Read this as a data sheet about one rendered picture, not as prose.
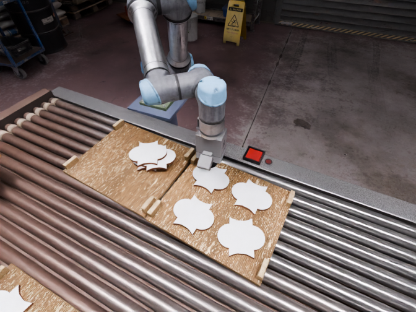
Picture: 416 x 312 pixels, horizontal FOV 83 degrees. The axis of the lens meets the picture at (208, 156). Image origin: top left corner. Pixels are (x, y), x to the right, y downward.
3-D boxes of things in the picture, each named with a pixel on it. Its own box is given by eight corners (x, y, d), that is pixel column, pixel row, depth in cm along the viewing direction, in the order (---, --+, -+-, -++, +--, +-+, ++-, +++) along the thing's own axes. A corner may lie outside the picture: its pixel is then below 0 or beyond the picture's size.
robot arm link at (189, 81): (173, 65, 70) (180, 84, 63) (209, 59, 72) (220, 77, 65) (177, 88, 76) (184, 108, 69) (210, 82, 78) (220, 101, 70)
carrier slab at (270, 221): (199, 155, 100) (199, 152, 99) (294, 195, 87) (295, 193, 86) (146, 220, 80) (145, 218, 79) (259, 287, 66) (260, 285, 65)
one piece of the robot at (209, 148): (186, 136, 65) (189, 173, 77) (216, 143, 63) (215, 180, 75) (200, 111, 73) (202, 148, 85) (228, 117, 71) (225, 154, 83)
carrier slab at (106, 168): (124, 124, 114) (124, 121, 113) (197, 153, 101) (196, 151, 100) (64, 173, 94) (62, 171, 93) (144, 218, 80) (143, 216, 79)
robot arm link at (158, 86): (114, -29, 77) (139, 93, 61) (148, -33, 79) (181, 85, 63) (124, 4, 88) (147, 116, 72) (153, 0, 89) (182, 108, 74)
